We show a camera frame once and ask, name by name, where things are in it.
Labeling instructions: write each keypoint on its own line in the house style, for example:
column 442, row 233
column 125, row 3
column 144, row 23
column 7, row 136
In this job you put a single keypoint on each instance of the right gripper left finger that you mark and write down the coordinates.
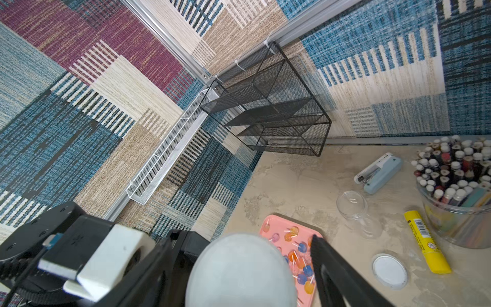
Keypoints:
column 145, row 285

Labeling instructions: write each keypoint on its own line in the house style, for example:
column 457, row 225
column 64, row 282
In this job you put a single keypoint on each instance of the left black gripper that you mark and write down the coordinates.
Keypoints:
column 180, row 251

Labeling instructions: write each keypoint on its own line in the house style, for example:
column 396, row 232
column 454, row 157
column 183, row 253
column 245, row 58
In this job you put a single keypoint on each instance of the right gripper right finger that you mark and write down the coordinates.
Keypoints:
column 338, row 283

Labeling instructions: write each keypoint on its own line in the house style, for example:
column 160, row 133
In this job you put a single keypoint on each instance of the translucent white jar lid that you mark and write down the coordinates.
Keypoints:
column 389, row 271

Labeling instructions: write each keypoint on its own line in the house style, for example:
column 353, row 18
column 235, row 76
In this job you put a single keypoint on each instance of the white lid candy jar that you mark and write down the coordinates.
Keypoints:
column 241, row 270

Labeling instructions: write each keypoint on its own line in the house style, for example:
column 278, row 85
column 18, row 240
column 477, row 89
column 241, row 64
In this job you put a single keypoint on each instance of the clear candy jar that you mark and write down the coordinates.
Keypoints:
column 354, row 208

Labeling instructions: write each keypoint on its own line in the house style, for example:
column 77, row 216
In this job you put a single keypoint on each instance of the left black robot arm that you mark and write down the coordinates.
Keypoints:
column 22, row 251

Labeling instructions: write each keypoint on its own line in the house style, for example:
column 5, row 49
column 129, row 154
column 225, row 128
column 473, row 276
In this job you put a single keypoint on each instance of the blue lollipop candy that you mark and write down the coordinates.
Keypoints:
column 301, row 247

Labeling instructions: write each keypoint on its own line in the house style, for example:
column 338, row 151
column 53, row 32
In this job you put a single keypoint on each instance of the pink plastic tray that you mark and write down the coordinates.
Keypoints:
column 300, row 264

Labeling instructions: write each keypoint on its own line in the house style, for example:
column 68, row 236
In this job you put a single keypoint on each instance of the orange lollipop candy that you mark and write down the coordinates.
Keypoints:
column 291, row 233

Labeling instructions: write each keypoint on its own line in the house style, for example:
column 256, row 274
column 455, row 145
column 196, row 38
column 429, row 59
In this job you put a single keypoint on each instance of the pink lollipop candy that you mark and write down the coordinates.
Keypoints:
column 274, row 238

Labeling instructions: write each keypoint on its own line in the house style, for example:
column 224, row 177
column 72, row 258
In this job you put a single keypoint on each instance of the grey stapler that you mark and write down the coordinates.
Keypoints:
column 377, row 174

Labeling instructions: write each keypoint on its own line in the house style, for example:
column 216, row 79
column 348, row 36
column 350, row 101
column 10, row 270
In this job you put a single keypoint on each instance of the clear cup of pencils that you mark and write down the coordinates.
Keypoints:
column 453, row 177

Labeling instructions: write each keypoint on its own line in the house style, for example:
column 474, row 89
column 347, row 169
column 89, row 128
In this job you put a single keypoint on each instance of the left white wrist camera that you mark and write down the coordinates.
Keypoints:
column 94, row 255

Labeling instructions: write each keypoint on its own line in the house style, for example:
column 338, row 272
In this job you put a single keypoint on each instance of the white wire mesh basket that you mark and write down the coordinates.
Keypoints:
column 149, row 178

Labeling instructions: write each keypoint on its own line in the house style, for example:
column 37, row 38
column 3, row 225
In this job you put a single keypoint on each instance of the black wire shelf rack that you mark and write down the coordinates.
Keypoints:
column 270, row 108

